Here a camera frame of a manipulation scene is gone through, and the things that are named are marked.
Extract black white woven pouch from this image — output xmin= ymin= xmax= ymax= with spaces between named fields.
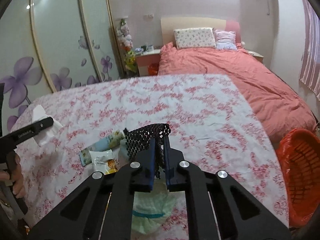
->
xmin=124 ymin=124 xmax=171 ymax=179

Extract white snack packet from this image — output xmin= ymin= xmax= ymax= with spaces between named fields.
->
xmin=89 ymin=150 xmax=118 ymax=174

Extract green white sock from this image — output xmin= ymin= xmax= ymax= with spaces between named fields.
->
xmin=131 ymin=179 xmax=177 ymax=235

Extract floral hand cream tube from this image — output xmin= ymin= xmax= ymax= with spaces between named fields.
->
xmin=79 ymin=130 xmax=125 ymax=167

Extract person's left hand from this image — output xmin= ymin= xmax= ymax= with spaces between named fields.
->
xmin=1 ymin=153 xmax=25 ymax=198

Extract floral pink white tablecloth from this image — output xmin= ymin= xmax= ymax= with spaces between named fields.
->
xmin=14 ymin=75 xmax=291 ymax=239

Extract orange bag under nightstand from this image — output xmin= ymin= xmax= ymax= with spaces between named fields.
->
xmin=148 ymin=63 xmax=159 ymax=76

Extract pink left nightstand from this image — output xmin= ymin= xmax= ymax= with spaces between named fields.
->
xmin=136 ymin=49 xmax=161 ymax=76

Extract white mug on nightstand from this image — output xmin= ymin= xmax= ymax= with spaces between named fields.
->
xmin=147 ymin=44 xmax=154 ymax=52

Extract sliding wardrobe with flower decals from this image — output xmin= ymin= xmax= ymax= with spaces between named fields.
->
xmin=1 ymin=0 xmax=120 ymax=133

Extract bed with coral duvet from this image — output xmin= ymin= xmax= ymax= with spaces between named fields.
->
xmin=158 ymin=42 xmax=317 ymax=143

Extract hanging plush toys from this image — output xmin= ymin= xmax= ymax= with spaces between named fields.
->
xmin=116 ymin=18 xmax=138 ymax=74

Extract floral white pillow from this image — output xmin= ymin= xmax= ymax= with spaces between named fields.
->
xmin=174 ymin=27 xmax=216 ymax=49

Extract orange plastic laundry basket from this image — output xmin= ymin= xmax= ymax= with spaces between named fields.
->
xmin=276 ymin=128 xmax=319 ymax=228

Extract pink striped pillow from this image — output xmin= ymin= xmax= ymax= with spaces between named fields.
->
xmin=214 ymin=29 xmax=237 ymax=50

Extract beige pink headboard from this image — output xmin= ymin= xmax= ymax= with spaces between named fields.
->
xmin=161 ymin=17 xmax=241 ymax=44

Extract right nightstand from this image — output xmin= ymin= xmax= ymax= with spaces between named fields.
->
xmin=247 ymin=50 xmax=264 ymax=63

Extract pink striped curtain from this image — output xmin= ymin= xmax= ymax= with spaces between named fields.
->
xmin=299 ymin=0 xmax=319 ymax=100

